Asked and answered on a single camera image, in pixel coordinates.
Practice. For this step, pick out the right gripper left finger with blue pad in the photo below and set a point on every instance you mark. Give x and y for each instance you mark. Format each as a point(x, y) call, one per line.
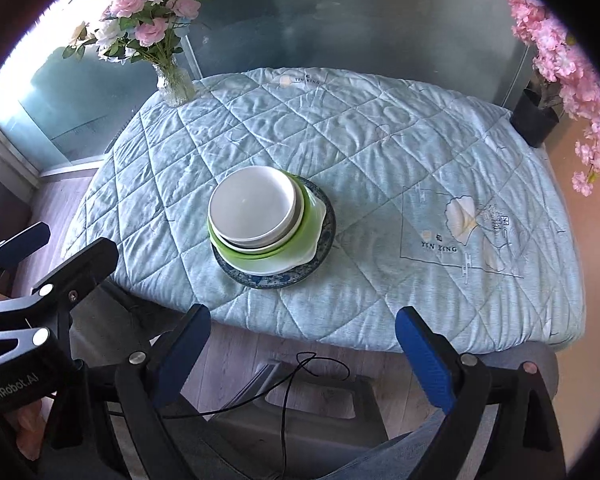
point(148, 381)

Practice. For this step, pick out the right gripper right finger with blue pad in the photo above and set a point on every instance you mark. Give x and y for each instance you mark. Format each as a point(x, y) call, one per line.
point(459, 390)

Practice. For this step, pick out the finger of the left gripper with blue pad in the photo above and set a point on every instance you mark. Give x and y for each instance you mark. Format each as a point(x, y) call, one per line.
point(22, 245)
point(52, 299)

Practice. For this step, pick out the white oval dish with handles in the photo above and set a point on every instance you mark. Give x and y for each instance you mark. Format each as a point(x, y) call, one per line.
point(301, 248)

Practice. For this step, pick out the blue white patterned plate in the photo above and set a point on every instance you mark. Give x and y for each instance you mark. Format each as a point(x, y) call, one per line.
point(298, 273)

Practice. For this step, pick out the white ceramic bowl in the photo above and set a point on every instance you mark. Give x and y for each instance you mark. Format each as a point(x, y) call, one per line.
point(290, 229)
point(252, 207)

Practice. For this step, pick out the white ceramic bowl front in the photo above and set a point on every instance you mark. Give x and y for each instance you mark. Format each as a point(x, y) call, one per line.
point(290, 229)

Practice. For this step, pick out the green plastic bowl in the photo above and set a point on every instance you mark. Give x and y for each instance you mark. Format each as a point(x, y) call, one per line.
point(280, 244)

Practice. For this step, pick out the person's left hand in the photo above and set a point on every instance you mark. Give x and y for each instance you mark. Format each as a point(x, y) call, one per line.
point(31, 427)

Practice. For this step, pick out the grey floor box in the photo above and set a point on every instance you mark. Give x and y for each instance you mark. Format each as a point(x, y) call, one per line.
point(307, 426)

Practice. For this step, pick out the light blue quilted tablecloth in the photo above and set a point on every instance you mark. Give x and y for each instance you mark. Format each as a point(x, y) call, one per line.
point(439, 205)

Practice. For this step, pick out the glass flower vase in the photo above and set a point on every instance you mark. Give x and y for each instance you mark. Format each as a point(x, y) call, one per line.
point(173, 83)

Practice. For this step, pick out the black flower pot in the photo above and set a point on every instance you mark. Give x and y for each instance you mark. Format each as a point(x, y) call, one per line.
point(534, 116)

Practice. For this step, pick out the pink white rose bouquet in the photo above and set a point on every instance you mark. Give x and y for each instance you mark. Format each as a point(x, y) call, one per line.
point(137, 30)

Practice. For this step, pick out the pink cherry blossom branch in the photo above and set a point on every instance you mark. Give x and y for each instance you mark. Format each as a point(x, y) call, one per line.
point(566, 77)

